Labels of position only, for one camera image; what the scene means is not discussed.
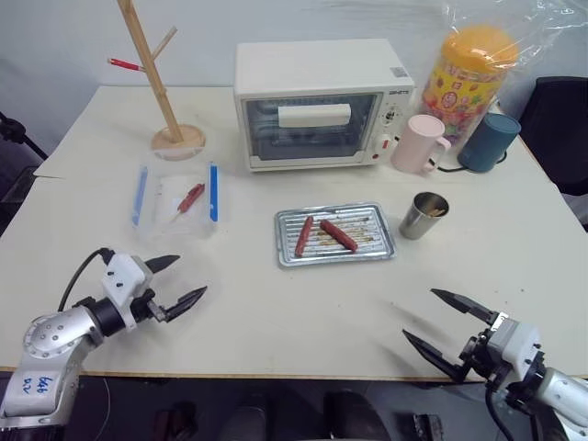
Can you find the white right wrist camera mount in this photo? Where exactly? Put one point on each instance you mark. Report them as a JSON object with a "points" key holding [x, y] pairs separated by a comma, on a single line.
{"points": [[514, 344]]}

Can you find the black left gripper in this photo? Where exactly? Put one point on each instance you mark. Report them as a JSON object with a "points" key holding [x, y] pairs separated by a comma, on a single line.
{"points": [[147, 305]]}

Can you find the wooden mug tree stand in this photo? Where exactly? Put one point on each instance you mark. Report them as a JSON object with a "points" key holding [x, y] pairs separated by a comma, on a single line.
{"points": [[158, 92]]}

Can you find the dark teal cup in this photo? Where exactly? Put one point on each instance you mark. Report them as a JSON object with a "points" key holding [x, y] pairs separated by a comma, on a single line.
{"points": [[487, 142]]}

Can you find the pink plastic mug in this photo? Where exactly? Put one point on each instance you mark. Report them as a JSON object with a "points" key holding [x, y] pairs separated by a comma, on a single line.
{"points": [[413, 142]]}

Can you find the clear container with blue clips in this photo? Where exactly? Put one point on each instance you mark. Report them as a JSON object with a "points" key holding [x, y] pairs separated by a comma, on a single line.
{"points": [[151, 220]]}

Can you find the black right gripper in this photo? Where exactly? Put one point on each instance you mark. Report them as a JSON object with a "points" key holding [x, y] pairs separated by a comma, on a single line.
{"points": [[475, 351]]}

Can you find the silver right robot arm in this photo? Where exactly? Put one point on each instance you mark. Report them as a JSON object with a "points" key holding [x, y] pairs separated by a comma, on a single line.
{"points": [[565, 390]]}

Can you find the red sleeve on wooden peg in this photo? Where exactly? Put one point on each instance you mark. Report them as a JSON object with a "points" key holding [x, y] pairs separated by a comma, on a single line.
{"points": [[125, 64]]}

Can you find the black chair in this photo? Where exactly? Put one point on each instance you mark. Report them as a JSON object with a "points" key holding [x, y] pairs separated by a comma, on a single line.
{"points": [[560, 128]]}

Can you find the white toaster oven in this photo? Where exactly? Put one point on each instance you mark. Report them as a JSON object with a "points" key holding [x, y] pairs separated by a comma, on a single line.
{"points": [[321, 59]]}

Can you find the colourful jar with orange lid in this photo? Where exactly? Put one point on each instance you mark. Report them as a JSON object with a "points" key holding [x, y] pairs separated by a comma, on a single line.
{"points": [[459, 92]]}

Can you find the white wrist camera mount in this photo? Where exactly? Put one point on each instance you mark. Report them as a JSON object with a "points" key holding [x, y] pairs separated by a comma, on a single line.
{"points": [[121, 275], [514, 344]]}

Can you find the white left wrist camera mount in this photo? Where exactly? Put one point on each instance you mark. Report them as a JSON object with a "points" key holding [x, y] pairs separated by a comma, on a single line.
{"points": [[121, 275]]}

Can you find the black tripod stand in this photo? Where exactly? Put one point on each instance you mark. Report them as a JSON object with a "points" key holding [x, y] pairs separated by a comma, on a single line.
{"points": [[14, 131]]}

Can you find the yellow snack jar in bag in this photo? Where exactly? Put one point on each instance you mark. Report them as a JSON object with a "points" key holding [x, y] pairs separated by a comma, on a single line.
{"points": [[542, 37]]}

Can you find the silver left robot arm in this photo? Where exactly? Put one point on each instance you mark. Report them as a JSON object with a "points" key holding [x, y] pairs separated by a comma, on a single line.
{"points": [[50, 335]]}

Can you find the silver metal baking tray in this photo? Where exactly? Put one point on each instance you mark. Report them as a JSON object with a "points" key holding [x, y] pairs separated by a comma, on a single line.
{"points": [[381, 248]]}

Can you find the stainless steel cup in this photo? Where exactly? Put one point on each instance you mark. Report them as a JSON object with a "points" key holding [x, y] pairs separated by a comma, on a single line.
{"points": [[413, 225]]}

